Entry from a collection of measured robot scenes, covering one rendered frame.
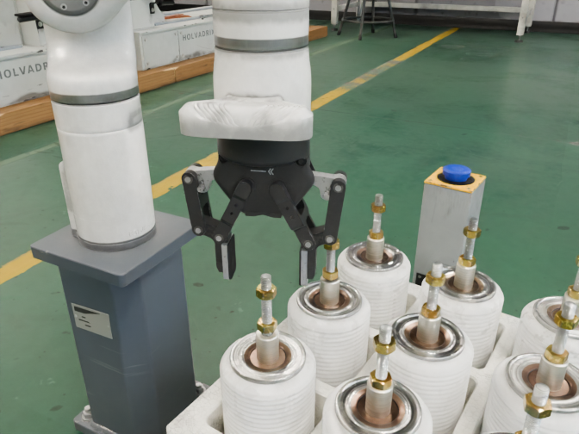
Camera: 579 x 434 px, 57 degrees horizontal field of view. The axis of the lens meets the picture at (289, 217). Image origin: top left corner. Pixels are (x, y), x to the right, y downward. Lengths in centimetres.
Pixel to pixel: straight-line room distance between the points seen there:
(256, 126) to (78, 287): 39
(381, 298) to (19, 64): 195
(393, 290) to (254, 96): 38
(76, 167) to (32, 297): 59
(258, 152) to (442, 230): 47
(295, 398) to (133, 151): 31
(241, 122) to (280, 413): 29
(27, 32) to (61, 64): 197
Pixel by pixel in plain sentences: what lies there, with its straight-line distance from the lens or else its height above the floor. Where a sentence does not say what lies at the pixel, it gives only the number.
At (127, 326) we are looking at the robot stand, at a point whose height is 21.
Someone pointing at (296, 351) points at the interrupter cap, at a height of 25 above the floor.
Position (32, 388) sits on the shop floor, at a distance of 96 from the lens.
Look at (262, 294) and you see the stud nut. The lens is 49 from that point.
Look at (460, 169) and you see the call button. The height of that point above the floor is 33.
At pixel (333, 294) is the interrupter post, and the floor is 27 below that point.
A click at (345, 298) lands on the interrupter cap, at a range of 63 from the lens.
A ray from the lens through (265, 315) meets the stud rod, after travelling 51.
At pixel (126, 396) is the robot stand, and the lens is 75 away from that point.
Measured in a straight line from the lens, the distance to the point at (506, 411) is 55.
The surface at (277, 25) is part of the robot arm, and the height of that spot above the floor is 57.
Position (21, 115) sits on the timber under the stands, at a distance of 232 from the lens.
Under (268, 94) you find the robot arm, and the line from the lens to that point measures 39.
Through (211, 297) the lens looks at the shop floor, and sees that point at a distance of 108.
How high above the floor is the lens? 61
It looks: 26 degrees down
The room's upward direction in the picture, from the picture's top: straight up
